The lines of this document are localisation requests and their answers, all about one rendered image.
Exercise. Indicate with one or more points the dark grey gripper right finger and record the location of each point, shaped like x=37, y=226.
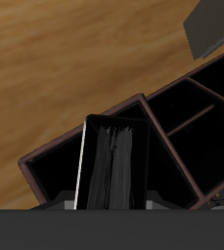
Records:
x=156, y=203

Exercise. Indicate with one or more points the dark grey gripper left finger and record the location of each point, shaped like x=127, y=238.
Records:
x=64, y=202

